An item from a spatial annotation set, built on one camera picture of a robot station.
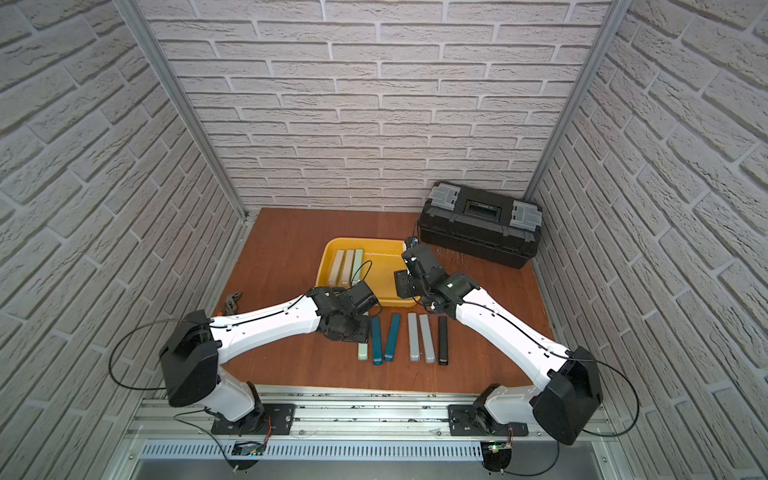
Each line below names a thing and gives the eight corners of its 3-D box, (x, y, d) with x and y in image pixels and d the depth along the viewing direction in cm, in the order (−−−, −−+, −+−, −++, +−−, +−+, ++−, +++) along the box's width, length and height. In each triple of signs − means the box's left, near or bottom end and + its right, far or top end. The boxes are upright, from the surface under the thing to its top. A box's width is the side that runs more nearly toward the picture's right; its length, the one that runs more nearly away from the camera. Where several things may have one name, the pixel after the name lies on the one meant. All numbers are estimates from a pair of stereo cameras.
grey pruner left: (409, 361, 85) (409, 358, 82) (407, 316, 94) (408, 312, 91) (419, 361, 85) (419, 358, 83) (416, 316, 94) (417, 312, 91)
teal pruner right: (384, 361, 85) (384, 358, 83) (392, 316, 94) (392, 313, 92) (394, 362, 85) (394, 359, 83) (400, 318, 94) (401, 314, 92)
